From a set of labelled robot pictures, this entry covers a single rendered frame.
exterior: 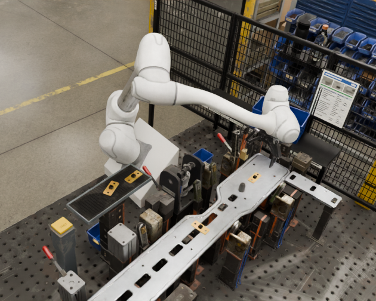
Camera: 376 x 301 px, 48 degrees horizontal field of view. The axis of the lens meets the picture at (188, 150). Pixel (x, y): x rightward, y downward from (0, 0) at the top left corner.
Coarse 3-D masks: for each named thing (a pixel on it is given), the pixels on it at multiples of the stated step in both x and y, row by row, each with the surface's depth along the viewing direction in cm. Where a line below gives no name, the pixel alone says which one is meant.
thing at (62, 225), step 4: (60, 220) 167; (64, 220) 167; (52, 224) 165; (56, 224) 166; (60, 224) 166; (64, 224) 166; (68, 224) 166; (56, 228) 164; (60, 228) 164; (64, 228) 164; (68, 228) 165; (60, 232) 163
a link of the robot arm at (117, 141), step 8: (112, 128) 223; (120, 128) 226; (128, 128) 229; (104, 136) 222; (112, 136) 220; (120, 136) 222; (128, 136) 227; (104, 144) 221; (112, 144) 220; (120, 144) 221; (128, 144) 226; (136, 144) 233; (104, 152) 225; (112, 152) 223; (120, 152) 224; (128, 152) 227; (136, 152) 233; (120, 160) 230; (128, 160) 232
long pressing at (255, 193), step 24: (240, 168) 226; (264, 168) 228; (216, 192) 212; (240, 192) 212; (264, 192) 214; (192, 216) 197; (240, 216) 201; (168, 240) 185; (192, 240) 186; (216, 240) 189; (144, 264) 174; (168, 264) 175; (192, 264) 178; (120, 288) 165; (144, 288) 166
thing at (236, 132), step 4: (232, 132) 217; (236, 132) 216; (232, 136) 216; (236, 136) 218; (240, 136) 213; (232, 140) 218; (236, 140) 219; (232, 144) 219; (236, 144) 221; (232, 148) 220; (236, 148) 222; (232, 152) 221; (236, 152) 224
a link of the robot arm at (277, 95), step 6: (270, 90) 187; (276, 90) 185; (282, 90) 185; (270, 96) 186; (276, 96) 185; (282, 96) 185; (264, 102) 191; (270, 102) 186; (276, 102) 185; (282, 102) 185; (288, 102) 188; (264, 108) 190; (270, 108) 186; (264, 114) 192
